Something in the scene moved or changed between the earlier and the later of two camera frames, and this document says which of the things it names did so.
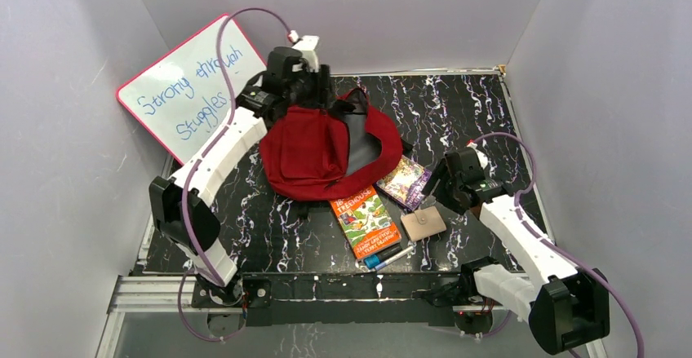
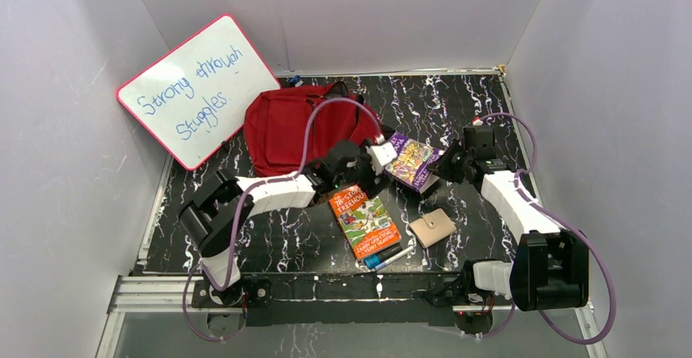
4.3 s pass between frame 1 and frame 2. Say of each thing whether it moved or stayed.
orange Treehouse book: stayed
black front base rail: stayed
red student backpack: stayed
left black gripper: moved
